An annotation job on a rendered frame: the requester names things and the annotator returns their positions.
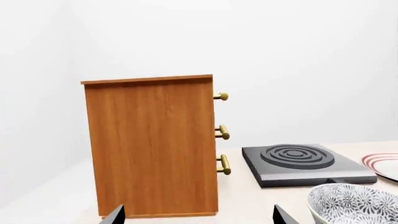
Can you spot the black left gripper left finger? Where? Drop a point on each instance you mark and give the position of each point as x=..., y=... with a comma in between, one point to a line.
x=117, y=216

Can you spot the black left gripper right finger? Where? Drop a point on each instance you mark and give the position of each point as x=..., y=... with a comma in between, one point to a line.
x=281, y=216

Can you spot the black and white patterned bowl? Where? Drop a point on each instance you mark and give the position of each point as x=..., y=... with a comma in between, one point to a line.
x=354, y=204

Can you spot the wooden drawer cabinet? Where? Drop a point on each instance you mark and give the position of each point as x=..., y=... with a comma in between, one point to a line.
x=152, y=147

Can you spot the grey electric stove burner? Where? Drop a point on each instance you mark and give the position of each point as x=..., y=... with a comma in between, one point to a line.
x=304, y=164

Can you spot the white plate with red rings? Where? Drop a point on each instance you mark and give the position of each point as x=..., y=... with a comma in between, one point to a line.
x=383, y=164

